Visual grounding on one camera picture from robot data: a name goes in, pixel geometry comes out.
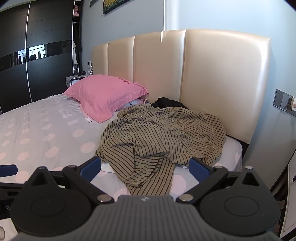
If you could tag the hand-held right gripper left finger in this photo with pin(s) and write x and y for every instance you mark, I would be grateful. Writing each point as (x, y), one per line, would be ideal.
(90, 168)

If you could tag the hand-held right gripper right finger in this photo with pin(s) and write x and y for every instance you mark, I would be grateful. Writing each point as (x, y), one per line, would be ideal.
(198, 168)

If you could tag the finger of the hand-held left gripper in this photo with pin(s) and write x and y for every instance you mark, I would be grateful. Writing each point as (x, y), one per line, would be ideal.
(8, 170)

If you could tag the brown striped shirt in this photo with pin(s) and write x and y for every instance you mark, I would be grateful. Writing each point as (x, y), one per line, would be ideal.
(185, 129)

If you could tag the hanging dark clothes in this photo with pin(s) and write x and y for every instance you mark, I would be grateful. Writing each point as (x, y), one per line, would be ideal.
(78, 46)

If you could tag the white cloth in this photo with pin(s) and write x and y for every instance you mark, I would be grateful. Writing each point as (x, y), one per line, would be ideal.
(107, 168)

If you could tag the polka dot bed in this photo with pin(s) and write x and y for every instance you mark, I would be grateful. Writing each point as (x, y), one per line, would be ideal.
(46, 129)

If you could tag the pink pillow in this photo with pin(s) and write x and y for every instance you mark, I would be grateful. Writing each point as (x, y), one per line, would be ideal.
(104, 97)

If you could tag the black cloth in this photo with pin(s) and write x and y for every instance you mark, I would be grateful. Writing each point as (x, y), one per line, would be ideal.
(166, 102)

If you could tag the white printed pillow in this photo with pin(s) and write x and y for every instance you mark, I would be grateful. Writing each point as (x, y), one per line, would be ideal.
(134, 103)

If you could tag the cream padded headboard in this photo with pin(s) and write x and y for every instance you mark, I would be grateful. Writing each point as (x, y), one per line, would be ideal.
(208, 81)

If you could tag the white nightstand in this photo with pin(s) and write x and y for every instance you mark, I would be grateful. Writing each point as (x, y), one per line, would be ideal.
(71, 81)

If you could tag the black sliding wardrobe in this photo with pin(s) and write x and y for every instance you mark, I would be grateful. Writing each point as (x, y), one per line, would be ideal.
(46, 27)

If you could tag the grey wall switch panel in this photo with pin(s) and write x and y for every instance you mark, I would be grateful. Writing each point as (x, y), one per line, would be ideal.
(281, 99)

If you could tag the white wall plug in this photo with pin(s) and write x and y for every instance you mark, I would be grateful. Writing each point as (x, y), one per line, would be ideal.
(293, 103)

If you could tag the framed wall picture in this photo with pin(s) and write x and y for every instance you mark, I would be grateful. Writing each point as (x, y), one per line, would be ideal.
(113, 4)

